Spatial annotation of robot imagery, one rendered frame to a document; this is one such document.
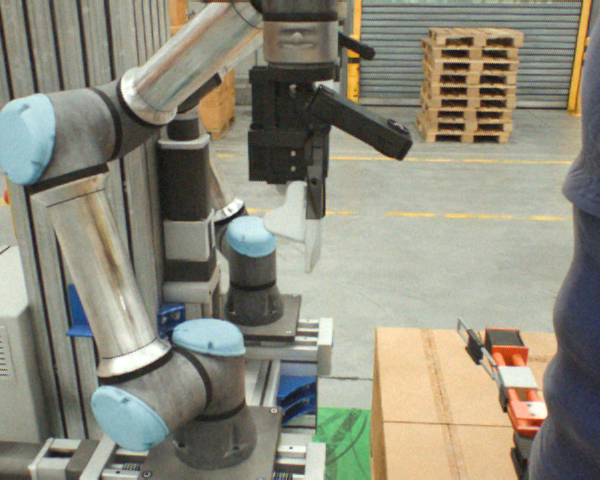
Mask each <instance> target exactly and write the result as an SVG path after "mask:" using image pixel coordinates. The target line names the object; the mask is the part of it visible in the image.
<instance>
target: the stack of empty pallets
mask: <svg viewBox="0 0 600 480"><path fill-rule="evenodd" d="M460 34H461V35H460ZM446 37H461V39H446ZM523 37H524V33H521V32H518V31H514V30H510V29H507V28H494V29H492V28H484V29H483V28H462V29H461V28H451V29H449V28H428V37H427V39H421V40H420V42H421V45H420V50H421V51H423V56H424V59H423V70H422V72H423V73H424V75H425V82H422V87H421V97H420V104H421V106H422V108H423V112H422V114H420V113H416V121H415V122H416V126H417V127H418V129H419V131H420V132H421V134H422V136H423V137H424V139H425V140H426V142H435V135H436V134H454V135H455V136H456V137H457V138H458V139H459V141H461V142H462V143H473V135H491V136H492V137H494V138H495V139H496V140H497V141H498V142H499V143H507V141H508V134H509V132H512V122H513V120H512V119H511V112H512V108H515V101H516V95H515V93H516V86H517V84H516V75H517V74H516V73H517V71H518V63H519V61H520V59H518V57H517V56H518V49H519V48H518V47H523ZM487 38H496V39H487ZM444 50H446V51H444ZM486 50H488V51H486ZM506 51H507V53H506ZM444 62H446V63H444ZM448 66H450V67H448ZM453 70H454V71H453ZM449 76H451V77H452V78H449ZM440 77H441V78H440ZM483 77H484V78H483ZM453 81H455V82H453ZM443 82H444V83H443ZM489 82H490V83H489ZM447 87H448V88H449V89H448V88H447ZM480 88H481V89H480ZM445 99H448V100H445ZM484 104H485V105H484ZM448 111H449V112H448ZM480 111H481V112H480ZM445 126H447V127H448V128H449V129H450V130H448V129H447V128H446V127H445ZM478 126H479V127H481V128H482V129H483V130H484V131H482V130H481V129H480V128H479V127H478Z"/></svg>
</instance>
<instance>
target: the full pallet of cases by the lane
mask: <svg viewBox="0 0 600 480"><path fill-rule="evenodd" d="M169 10H170V25H171V39H172V38H173V37H174V36H175V35H176V34H177V33H178V32H179V31H180V30H181V29H182V28H183V27H184V26H185V25H186V24H187V23H188V22H189V12H188V1H187V0H169ZM197 112H198V114H199V117H200V119H201V121H202V124H203V126H204V128H205V130H206V132H211V139H212V140H220V139H222V137H223V136H224V135H225V134H226V133H227V132H228V131H229V129H230V128H231V127H232V126H233V125H234V124H235V122H236V121H235V120H236V112H235V72H234V67H233V68H232V69H231V70H230V71H228V73H227V74H226V75H225V76H224V82H223V83H222V84H221V85H220V86H219V87H218V88H216V89H215V90H214V91H213V92H212V93H210V94H209V95H208V96H207V97H204V98H203V99H202V100H201V101H200V104H199V107H198V109H197Z"/></svg>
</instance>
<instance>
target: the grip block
mask: <svg viewBox="0 0 600 480"><path fill-rule="evenodd" d="M539 429H540V428H537V427H518V428H517V431H514V432H513V442H514V445H515V447H511V452H510V456H511V459H512V462H513V465H514V468H515V472H516V475H517V478H518V480H522V478H523V475H524V474H525V472H526V470H527V468H528V467H529V465H530V457H531V450H532V446H533V442H534V439H535V437H536V434H537V432H538V430H539Z"/></svg>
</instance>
